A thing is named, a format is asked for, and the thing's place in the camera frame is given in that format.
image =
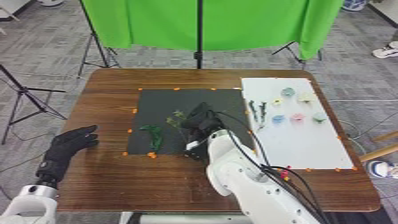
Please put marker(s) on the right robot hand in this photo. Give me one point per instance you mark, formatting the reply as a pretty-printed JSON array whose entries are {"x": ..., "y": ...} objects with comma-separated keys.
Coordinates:
[{"x": 202, "y": 120}]

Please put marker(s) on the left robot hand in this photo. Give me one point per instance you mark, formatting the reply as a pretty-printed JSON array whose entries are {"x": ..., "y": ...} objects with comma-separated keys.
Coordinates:
[{"x": 64, "y": 146}]

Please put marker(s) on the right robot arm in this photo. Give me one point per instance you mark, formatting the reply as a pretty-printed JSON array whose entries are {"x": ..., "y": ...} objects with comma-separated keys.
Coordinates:
[{"x": 248, "y": 180}]

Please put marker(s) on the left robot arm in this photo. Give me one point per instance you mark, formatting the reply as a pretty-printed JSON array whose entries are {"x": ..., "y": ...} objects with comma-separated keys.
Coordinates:
[{"x": 32, "y": 203}]

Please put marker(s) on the dark mat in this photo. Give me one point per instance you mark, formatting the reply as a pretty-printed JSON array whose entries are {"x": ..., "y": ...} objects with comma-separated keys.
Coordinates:
[{"x": 160, "y": 106}]

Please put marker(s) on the dark green sprig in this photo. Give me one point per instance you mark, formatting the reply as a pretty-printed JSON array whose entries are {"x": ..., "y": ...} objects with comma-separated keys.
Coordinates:
[
  {"x": 252, "y": 109},
  {"x": 261, "y": 115}
]

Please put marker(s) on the blue flower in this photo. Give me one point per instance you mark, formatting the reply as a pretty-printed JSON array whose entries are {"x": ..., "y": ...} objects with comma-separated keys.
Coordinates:
[{"x": 277, "y": 118}]

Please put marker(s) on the yellow flower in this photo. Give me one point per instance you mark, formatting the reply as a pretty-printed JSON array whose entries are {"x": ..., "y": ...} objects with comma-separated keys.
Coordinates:
[{"x": 277, "y": 101}]

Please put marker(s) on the pink flower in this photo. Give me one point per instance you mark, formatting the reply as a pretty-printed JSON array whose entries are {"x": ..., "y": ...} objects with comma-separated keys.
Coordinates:
[{"x": 296, "y": 117}]

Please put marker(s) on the teal flower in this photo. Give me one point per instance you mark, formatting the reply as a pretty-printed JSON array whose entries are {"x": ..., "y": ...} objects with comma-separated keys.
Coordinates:
[{"x": 288, "y": 91}]

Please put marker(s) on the white sheet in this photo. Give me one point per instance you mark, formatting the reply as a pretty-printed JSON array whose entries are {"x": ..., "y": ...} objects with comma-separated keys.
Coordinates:
[{"x": 298, "y": 143}]

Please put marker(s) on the black tripod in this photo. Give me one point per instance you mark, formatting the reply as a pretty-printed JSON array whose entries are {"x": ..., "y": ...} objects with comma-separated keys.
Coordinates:
[{"x": 26, "y": 91}]

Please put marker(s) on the white flower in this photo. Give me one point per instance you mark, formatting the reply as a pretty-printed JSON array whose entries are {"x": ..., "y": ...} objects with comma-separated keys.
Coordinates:
[{"x": 305, "y": 97}]

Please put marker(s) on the pale green flower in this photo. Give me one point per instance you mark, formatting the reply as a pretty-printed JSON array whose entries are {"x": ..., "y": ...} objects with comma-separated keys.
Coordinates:
[{"x": 318, "y": 117}]

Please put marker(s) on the black backdrop stand legs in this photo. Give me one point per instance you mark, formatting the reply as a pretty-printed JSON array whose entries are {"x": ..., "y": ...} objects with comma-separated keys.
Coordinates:
[{"x": 293, "y": 53}]

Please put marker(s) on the black backdrop pole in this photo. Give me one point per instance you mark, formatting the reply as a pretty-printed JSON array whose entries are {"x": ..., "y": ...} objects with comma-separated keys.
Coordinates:
[{"x": 199, "y": 33}]

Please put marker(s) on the pale grey bar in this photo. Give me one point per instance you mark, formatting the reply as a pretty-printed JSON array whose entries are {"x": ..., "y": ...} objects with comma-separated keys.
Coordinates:
[{"x": 177, "y": 219}]

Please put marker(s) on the black light stand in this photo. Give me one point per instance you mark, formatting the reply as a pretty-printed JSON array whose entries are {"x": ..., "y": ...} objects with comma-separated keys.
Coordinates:
[{"x": 94, "y": 40}]

